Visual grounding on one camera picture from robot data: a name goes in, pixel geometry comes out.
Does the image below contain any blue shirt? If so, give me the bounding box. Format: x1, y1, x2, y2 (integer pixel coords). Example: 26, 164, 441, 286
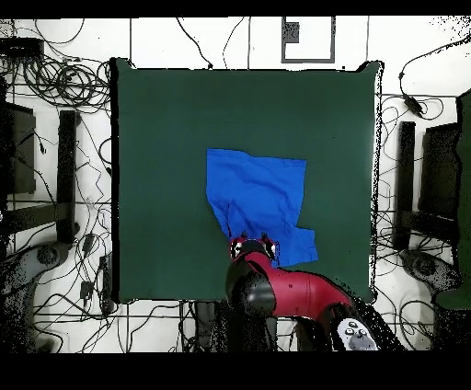
204, 147, 320, 269

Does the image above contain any flat black device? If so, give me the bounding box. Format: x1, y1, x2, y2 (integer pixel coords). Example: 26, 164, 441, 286
0, 36, 45, 59

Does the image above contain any dark green table cloth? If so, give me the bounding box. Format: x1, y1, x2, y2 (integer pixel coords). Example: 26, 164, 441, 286
109, 56, 385, 304

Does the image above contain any narrow black power strip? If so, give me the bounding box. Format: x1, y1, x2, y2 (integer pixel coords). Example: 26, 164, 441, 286
98, 253, 114, 314

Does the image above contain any black stand bar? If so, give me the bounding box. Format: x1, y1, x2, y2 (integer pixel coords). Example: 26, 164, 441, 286
55, 109, 80, 246
393, 120, 416, 251

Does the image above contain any black box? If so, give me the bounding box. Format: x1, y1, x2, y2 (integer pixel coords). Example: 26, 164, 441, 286
0, 100, 37, 196
418, 122, 461, 222

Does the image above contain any black power adapter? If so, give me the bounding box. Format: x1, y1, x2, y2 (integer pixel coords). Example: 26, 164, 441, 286
402, 93, 425, 118

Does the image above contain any small grey square plate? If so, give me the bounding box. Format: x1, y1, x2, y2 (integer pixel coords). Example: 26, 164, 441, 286
284, 21, 300, 44

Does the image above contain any green cloth sheet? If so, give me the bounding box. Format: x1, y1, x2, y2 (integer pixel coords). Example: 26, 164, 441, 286
433, 87, 471, 310

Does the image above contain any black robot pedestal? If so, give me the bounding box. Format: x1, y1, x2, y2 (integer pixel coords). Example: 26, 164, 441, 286
192, 300, 281, 353

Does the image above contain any grey square floor frame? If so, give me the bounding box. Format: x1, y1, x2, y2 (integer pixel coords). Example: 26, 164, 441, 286
281, 16, 337, 64

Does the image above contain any black adapter cable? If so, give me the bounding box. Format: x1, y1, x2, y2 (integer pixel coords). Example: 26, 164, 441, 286
398, 34, 471, 98

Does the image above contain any coil of black cables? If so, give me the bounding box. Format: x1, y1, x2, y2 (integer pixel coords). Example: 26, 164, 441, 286
21, 54, 111, 111

